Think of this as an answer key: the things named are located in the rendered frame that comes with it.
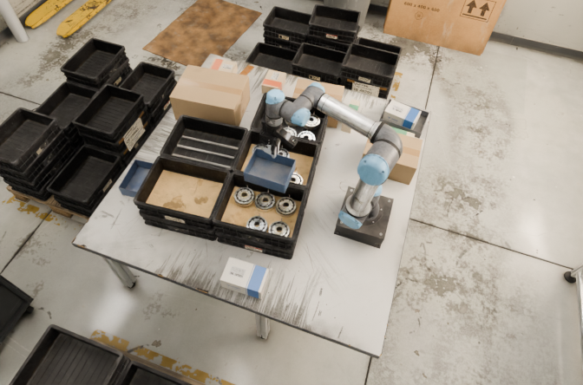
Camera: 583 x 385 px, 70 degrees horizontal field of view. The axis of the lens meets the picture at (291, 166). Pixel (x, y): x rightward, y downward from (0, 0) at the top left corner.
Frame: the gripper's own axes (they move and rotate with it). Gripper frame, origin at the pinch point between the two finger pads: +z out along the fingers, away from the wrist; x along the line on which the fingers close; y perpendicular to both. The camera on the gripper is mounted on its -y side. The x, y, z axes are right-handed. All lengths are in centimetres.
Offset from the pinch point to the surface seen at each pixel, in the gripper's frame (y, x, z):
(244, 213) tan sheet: 9.0, 15.3, 31.1
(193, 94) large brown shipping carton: 70, -42, 16
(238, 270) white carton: 0, 41, 39
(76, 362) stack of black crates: 58, 96, 76
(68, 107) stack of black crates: 181, -45, 68
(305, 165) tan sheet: -9.1, -24.8, 25.7
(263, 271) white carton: -11, 37, 38
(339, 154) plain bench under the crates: -23, -51, 35
